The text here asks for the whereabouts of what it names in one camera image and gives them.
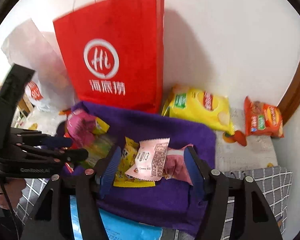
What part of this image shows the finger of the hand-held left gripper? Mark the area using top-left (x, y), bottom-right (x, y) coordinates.
top-left (12, 128), bottom-right (73, 147)
top-left (15, 144), bottom-right (88, 165)

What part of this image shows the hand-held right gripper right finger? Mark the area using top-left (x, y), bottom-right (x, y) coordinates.
top-left (184, 146), bottom-right (283, 240)

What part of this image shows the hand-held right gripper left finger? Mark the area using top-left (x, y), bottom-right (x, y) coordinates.
top-left (21, 146), bottom-right (122, 240)

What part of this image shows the pink ribbed snack packet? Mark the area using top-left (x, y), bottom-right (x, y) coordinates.
top-left (165, 144), bottom-right (194, 186)

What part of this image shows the magenta snack packet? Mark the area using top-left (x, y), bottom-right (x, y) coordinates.
top-left (65, 110), bottom-right (110, 148)

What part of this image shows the yellow snack packet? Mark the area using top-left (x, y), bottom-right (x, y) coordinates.
top-left (114, 136), bottom-right (156, 188)

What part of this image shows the green triangular snack packet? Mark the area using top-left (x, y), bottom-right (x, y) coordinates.
top-left (85, 132), bottom-right (118, 165)

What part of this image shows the pale pink strawberry packet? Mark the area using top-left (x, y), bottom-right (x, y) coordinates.
top-left (125, 137), bottom-right (170, 182)

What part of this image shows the person's left hand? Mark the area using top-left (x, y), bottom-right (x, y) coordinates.
top-left (0, 177), bottom-right (27, 210)

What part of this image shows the purple towel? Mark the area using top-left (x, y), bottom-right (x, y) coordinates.
top-left (61, 101), bottom-right (218, 235)

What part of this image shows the light blue tissue pack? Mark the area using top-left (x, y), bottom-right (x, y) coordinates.
top-left (70, 195), bottom-right (163, 240)

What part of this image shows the yellow chip bag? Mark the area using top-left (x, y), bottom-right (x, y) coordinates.
top-left (161, 84), bottom-right (235, 135)

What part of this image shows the grey checkered blanket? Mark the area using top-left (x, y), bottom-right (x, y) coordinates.
top-left (15, 166), bottom-right (293, 240)

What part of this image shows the orange chip bag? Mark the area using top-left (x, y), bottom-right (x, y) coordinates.
top-left (244, 95), bottom-right (285, 138)

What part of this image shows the white plastic bag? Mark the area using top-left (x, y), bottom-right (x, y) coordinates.
top-left (1, 17), bottom-right (77, 112)

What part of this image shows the red paper bag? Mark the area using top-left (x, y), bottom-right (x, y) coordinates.
top-left (52, 0), bottom-right (165, 114)

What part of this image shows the black cable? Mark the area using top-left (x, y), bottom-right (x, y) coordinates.
top-left (0, 155), bottom-right (18, 230)

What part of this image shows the brown wooden door frame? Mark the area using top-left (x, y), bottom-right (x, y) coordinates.
top-left (275, 27), bottom-right (300, 125)

